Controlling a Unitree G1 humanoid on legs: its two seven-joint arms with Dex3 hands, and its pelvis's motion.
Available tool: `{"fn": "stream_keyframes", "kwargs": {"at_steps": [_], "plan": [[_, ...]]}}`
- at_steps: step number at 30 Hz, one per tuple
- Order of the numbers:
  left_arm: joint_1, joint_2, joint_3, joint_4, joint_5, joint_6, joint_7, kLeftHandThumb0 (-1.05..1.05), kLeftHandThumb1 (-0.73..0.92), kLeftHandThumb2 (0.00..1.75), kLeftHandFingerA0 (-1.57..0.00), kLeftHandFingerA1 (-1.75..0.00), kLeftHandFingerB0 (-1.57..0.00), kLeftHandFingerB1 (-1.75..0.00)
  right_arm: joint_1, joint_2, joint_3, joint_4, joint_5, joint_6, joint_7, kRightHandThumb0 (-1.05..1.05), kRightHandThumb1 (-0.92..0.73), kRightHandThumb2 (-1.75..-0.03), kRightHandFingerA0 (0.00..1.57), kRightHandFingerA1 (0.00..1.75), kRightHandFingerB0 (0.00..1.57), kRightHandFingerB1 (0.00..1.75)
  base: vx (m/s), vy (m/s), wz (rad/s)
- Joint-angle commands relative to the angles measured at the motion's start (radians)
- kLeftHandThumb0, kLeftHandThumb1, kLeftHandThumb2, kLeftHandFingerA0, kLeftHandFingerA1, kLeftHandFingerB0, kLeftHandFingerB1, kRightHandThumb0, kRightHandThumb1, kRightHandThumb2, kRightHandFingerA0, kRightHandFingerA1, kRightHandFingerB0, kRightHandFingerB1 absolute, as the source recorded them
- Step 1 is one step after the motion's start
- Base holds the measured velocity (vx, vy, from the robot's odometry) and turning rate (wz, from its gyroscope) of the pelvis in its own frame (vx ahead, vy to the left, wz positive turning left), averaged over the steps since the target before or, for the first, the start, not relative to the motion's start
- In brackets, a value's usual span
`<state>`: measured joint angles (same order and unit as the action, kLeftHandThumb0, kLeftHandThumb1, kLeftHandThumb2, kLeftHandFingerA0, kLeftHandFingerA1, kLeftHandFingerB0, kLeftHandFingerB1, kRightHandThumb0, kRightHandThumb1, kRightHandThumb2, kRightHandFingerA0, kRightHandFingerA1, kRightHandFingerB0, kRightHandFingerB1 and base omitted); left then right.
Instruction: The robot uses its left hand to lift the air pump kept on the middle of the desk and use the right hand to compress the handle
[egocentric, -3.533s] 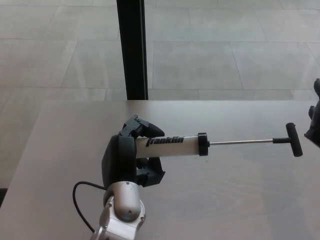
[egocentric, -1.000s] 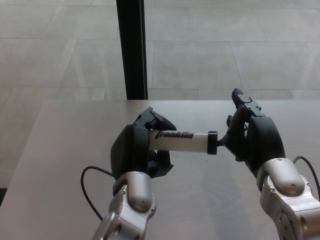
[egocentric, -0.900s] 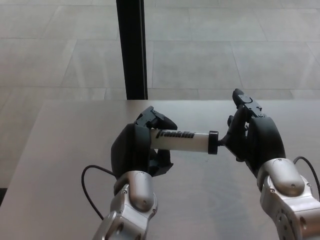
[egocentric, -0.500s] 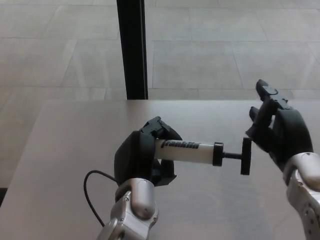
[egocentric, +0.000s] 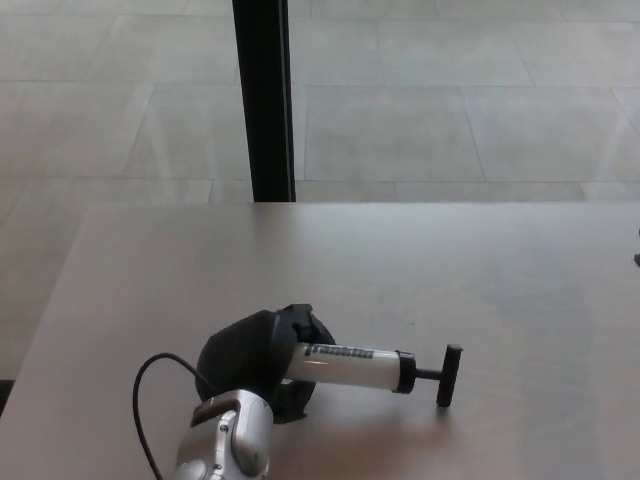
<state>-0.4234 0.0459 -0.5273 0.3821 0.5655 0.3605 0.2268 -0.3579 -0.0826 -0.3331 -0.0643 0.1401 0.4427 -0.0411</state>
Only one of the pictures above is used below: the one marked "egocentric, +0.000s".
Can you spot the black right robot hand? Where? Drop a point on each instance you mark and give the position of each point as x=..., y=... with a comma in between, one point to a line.
x=637, y=260

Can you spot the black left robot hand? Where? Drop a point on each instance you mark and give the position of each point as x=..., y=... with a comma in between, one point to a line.
x=240, y=355

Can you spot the white Franklin air pump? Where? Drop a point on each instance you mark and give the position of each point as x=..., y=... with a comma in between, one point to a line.
x=350, y=370

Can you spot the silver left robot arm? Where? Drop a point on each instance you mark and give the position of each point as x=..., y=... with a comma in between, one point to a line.
x=225, y=440

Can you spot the black floor object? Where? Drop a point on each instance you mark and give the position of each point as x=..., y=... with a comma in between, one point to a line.
x=5, y=397

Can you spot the black vertical frame post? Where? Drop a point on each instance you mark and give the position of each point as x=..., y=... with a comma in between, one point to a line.
x=262, y=100

